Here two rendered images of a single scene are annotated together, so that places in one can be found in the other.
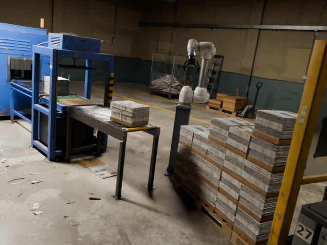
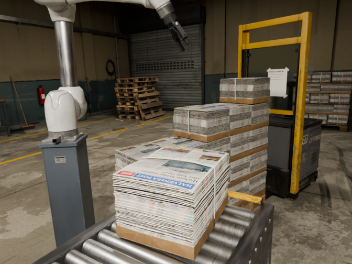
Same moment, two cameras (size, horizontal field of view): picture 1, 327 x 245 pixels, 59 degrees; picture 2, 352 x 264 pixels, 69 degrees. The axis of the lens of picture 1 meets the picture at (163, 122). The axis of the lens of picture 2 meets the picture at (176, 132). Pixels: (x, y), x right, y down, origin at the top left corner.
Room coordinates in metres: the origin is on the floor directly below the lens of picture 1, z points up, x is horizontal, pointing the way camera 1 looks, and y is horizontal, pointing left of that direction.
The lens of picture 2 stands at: (3.53, 1.27, 1.34)
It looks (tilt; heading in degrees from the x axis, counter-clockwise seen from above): 13 degrees down; 259
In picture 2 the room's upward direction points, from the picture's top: 2 degrees counter-clockwise
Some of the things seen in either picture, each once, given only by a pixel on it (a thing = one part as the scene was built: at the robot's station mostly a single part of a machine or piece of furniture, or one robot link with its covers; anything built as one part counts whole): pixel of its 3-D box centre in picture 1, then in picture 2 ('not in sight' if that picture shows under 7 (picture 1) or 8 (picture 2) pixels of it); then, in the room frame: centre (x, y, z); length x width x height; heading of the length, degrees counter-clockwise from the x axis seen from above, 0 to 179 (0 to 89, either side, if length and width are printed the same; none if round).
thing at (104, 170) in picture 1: (104, 170); not in sight; (3.65, 0.72, 0.01); 0.37 x 0.28 x 0.01; 46
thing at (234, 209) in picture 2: (137, 129); (205, 204); (3.22, 0.28, 0.77); 0.47 x 0.05 x 0.05; 136
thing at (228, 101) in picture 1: (227, 103); not in sight; (9.77, -2.11, 0.28); 1.20 x 0.83 x 0.57; 46
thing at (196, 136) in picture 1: (216, 174); (190, 186); (3.03, -0.66, 0.42); 1.17 x 0.39 x 0.83; 29
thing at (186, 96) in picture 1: (186, 94); (61, 109); (3.88, -0.26, 1.17); 0.18 x 0.16 x 0.22; 83
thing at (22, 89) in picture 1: (42, 90); not in sight; (5.11, 2.25, 0.75); 1.53 x 0.64 x 0.10; 46
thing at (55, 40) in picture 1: (75, 43); not in sight; (4.32, 1.43, 1.65); 0.60 x 0.45 x 0.20; 136
